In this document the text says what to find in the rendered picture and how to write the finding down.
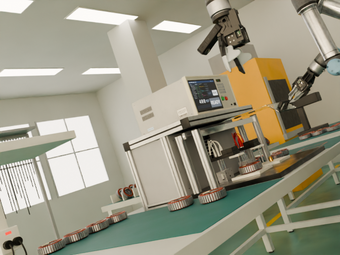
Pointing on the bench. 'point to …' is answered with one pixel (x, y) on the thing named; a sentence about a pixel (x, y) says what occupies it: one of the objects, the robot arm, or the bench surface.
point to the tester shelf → (187, 125)
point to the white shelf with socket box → (28, 143)
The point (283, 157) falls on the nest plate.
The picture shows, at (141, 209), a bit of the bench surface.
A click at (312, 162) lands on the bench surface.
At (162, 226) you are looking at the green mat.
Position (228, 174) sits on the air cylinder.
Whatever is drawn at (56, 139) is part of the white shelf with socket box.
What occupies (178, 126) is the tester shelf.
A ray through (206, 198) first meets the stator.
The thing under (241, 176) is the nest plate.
